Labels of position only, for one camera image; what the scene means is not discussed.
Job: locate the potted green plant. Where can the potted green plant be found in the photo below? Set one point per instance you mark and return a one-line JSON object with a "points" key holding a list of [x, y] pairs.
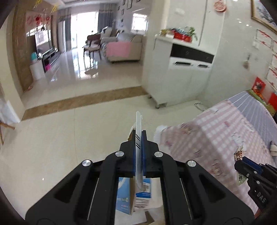
{"points": [[191, 33]]}

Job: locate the red photo card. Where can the red photo card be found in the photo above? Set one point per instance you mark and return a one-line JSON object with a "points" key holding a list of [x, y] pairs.
{"points": [[258, 86]]}

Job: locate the dark wooden chair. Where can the dark wooden chair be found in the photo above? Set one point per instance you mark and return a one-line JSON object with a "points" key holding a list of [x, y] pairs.
{"points": [[92, 45]]}

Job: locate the pink blanket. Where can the pink blanket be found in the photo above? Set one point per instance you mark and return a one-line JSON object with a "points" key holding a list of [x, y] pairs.
{"points": [[118, 49]]}

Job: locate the white cylindrical bin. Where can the white cylindrical bin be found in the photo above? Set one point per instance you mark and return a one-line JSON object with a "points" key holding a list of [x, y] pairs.
{"points": [[37, 70]]}

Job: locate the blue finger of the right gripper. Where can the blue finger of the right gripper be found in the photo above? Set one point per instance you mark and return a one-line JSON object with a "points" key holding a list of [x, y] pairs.
{"points": [[252, 164]]}

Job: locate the small candy wrapper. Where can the small candy wrapper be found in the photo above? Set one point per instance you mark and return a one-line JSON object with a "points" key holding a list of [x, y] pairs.
{"points": [[238, 156]]}

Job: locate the red gift box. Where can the red gift box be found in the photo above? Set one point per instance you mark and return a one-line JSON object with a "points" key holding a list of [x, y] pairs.
{"points": [[182, 37]]}

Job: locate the beige sofa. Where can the beige sofa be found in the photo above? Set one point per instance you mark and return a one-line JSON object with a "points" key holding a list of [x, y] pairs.
{"points": [[137, 41]]}

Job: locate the white sideboard cabinet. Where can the white sideboard cabinet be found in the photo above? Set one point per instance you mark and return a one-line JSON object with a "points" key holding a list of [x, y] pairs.
{"points": [[175, 71]]}

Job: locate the tv stand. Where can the tv stand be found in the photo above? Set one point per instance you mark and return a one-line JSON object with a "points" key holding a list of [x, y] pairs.
{"points": [[49, 58]]}

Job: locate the framed plum blossom painting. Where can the framed plum blossom painting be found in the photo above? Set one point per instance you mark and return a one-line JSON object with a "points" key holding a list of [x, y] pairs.
{"points": [[264, 12]]}

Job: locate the purple grid tablecloth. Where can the purple grid tablecloth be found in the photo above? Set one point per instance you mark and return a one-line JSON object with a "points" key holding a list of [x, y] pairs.
{"points": [[258, 116]]}

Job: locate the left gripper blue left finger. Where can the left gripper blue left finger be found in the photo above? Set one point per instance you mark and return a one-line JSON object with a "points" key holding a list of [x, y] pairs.
{"points": [[132, 153]]}

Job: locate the blue white carton box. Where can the blue white carton box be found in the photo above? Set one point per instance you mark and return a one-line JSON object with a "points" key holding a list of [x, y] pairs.
{"points": [[134, 193]]}

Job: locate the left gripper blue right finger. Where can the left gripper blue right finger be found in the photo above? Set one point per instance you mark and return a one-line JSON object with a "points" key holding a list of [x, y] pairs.
{"points": [[145, 152]]}

